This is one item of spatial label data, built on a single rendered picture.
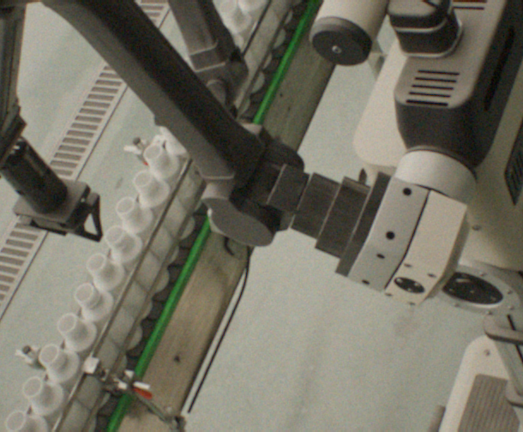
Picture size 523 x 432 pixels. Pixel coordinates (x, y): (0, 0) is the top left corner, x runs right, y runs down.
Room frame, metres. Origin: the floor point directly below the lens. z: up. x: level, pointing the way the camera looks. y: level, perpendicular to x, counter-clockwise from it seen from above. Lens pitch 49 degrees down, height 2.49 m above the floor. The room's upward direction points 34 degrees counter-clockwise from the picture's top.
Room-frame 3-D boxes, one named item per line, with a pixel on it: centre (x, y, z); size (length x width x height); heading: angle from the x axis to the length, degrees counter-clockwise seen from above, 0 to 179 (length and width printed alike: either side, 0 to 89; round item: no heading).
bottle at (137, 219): (1.34, 0.19, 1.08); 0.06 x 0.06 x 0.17
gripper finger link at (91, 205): (1.09, 0.22, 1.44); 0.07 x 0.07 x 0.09; 39
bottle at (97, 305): (1.22, 0.32, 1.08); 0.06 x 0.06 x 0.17
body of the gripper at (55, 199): (1.10, 0.23, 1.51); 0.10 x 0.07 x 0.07; 39
